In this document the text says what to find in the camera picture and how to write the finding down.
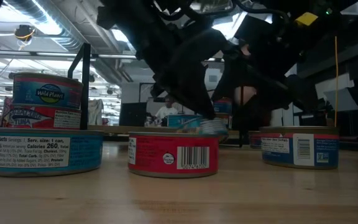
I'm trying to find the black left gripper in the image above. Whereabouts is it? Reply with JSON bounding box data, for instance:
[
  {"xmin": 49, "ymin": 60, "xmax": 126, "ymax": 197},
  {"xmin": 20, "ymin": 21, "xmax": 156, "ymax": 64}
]
[{"xmin": 98, "ymin": 0, "xmax": 239, "ymax": 121}]

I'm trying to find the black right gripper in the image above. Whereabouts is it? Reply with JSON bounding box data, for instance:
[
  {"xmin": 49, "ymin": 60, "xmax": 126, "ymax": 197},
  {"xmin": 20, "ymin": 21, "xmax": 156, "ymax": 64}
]
[{"xmin": 212, "ymin": 14, "xmax": 323, "ymax": 111}]

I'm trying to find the blue red tuna can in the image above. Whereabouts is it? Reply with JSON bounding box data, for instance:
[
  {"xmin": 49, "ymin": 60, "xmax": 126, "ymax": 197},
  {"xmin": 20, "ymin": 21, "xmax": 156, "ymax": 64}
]
[
  {"xmin": 259, "ymin": 126, "xmax": 341, "ymax": 170},
  {"xmin": 213, "ymin": 98, "xmax": 233, "ymax": 114},
  {"xmin": 214, "ymin": 113, "xmax": 233, "ymax": 129},
  {"xmin": 248, "ymin": 130, "xmax": 263, "ymax": 149},
  {"xmin": 12, "ymin": 72, "xmax": 84, "ymax": 110}
]

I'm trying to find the person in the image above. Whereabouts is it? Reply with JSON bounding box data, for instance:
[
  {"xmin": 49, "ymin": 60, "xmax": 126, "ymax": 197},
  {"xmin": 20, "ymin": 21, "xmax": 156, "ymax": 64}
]
[{"xmin": 153, "ymin": 95, "xmax": 180, "ymax": 127}]

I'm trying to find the black panel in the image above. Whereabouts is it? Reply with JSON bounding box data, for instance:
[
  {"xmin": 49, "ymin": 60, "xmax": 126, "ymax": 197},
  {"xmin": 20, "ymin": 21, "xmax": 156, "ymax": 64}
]
[{"xmin": 118, "ymin": 102, "xmax": 148, "ymax": 128}]

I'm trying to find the white panel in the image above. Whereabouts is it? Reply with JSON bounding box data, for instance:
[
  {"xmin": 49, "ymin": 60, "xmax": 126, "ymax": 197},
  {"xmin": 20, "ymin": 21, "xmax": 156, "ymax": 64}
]
[{"xmin": 270, "ymin": 107, "xmax": 295, "ymax": 128}]

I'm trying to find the yellow tag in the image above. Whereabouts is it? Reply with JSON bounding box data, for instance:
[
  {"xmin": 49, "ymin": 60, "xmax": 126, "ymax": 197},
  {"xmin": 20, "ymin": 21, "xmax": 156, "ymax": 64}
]
[{"xmin": 293, "ymin": 11, "xmax": 319, "ymax": 27}]

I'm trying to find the grey angled panel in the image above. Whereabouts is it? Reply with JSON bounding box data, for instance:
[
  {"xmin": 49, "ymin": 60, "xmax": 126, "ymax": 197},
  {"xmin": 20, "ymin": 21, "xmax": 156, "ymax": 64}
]
[{"xmin": 323, "ymin": 86, "xmax": 358, "ymax": 113}]

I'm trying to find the long light bar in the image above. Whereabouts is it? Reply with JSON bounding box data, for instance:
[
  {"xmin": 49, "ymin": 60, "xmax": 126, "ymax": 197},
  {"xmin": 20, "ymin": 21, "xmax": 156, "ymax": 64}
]
[{"xmin": 0, "ymin": 49, "xmax": 226, "ymax": 63}]

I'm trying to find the black ceiling device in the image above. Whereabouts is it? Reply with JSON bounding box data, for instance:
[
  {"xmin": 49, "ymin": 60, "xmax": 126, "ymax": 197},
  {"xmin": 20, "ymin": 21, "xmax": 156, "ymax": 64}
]
[{"xmin": 13, "ymin": 24, "xmax": 37, "ymax": 43}]

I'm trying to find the black background frame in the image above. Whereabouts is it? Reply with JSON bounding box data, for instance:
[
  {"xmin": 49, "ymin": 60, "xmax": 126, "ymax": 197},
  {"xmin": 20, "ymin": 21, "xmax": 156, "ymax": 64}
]
[{"xmin": 139, "ymin": 82, "xmax": 157, "ymax": 103}]

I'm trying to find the wooden shelf black frame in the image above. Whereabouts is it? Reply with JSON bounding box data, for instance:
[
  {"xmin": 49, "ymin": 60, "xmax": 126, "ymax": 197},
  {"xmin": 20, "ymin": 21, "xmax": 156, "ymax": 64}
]
[{"xmin": 67, "ymin": 42, "xmax": 246, "ymax": 147}]

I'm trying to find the silver ventilation duct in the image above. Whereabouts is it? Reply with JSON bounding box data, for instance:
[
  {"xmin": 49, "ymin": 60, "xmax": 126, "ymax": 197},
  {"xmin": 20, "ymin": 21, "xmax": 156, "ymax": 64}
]
[{"xmin": 3, "ymin": 0, "xmax": 85, "ymax": 53}]

